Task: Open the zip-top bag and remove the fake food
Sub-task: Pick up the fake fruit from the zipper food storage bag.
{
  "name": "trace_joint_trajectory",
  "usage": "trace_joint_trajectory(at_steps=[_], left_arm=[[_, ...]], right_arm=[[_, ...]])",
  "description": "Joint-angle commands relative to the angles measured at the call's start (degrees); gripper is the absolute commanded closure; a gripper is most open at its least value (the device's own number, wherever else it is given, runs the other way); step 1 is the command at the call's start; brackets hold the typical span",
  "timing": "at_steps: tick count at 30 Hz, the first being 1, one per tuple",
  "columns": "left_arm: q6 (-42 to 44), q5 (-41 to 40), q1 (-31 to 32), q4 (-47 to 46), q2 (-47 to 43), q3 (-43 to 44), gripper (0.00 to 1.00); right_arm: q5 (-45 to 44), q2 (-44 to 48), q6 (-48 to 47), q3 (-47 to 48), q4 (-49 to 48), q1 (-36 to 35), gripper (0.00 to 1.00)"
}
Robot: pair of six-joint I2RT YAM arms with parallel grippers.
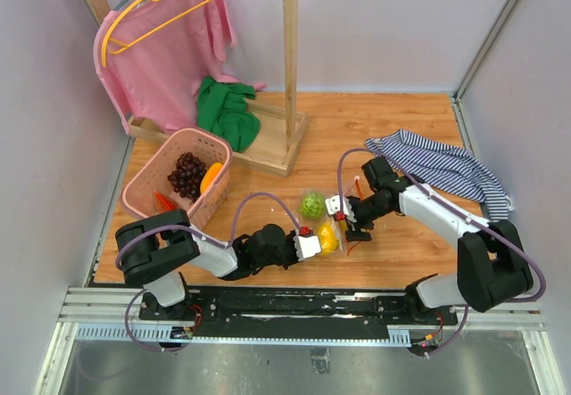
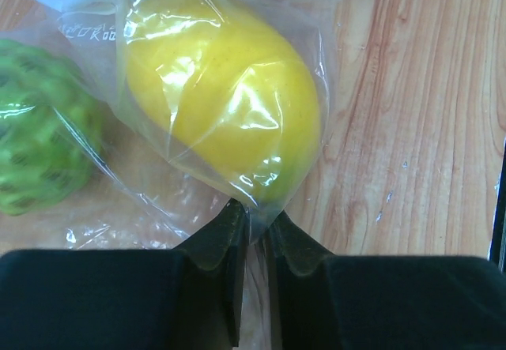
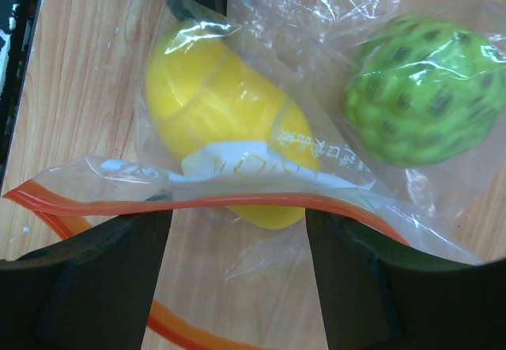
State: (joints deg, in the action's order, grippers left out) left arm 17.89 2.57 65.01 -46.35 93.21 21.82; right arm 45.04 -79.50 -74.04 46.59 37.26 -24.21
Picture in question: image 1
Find yellow fake lemon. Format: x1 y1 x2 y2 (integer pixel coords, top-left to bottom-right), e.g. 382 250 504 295
317 220 340 255

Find clear zip top bag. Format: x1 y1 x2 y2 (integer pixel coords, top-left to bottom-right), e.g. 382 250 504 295
294 176 364 257

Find orange yellow fake mango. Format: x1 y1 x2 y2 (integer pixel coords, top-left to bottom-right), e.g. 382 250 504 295
200 162 223 193

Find dark purple fake grapes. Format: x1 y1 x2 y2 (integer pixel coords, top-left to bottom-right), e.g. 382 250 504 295
167 152 206 201

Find fake watermelon slice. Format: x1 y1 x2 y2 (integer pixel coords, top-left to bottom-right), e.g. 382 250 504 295
153 191 179 213

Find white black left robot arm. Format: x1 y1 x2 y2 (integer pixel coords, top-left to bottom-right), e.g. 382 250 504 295
115 210 300 320

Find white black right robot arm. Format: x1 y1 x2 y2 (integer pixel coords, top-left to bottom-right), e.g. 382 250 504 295
333 157 534 324

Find green fake round fruit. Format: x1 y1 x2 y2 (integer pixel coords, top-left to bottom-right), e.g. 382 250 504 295
299 192 326 220

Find blue white striped cloth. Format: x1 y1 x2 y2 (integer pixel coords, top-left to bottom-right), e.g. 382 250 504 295
365 129 511 221

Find wooden clothes rack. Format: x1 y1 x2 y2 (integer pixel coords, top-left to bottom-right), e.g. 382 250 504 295
66 0 310 178

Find green cloth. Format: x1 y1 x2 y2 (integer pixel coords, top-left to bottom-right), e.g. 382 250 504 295
196 77 261 152

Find pink plastic basket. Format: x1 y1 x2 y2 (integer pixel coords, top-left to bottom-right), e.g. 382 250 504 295
121 128 233 228

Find pink shirt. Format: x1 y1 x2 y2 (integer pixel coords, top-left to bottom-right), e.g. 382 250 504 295
93 11 238 133

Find yellow clothes hanger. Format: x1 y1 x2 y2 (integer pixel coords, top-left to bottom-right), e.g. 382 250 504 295
99 0 236 67

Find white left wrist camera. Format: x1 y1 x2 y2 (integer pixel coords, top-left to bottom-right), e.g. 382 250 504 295
294 235 322 261

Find aluminium frame post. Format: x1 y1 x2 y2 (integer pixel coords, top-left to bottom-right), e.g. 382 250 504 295
455 0 544 97

